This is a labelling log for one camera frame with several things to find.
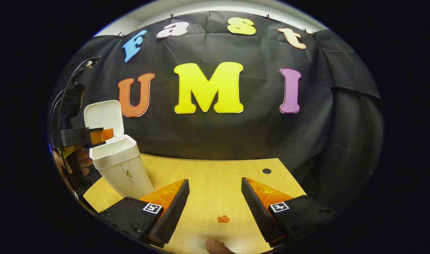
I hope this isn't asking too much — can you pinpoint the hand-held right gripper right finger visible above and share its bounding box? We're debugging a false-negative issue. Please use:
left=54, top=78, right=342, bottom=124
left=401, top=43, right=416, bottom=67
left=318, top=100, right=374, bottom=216
left=241, top=177, right=337, bottom=247

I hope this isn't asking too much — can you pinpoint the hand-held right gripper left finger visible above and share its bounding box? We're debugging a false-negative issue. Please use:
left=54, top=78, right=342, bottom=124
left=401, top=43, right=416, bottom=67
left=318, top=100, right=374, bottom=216
left=98, top=179, right=190, bottom=247

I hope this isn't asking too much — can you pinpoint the white desktop garbage bin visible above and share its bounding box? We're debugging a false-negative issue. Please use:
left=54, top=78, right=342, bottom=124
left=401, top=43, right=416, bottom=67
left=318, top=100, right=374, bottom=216
left=84, top=100, right=155, bottom=199

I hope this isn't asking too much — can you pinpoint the wooden desktop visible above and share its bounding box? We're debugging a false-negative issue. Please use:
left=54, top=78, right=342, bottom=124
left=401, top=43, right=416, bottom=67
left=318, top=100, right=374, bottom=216
left=83, top=153, right=307, bottom=254

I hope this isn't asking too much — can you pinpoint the black backdrop cloth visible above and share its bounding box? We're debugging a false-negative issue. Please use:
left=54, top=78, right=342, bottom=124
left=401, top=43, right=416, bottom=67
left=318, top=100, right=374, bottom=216
left=51, top=11, right=384, bottom=198

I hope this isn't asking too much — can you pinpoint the black cable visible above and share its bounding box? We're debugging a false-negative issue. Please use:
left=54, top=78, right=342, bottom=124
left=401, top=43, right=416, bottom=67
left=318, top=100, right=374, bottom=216
left=50, top=56, right=101, bottom=141

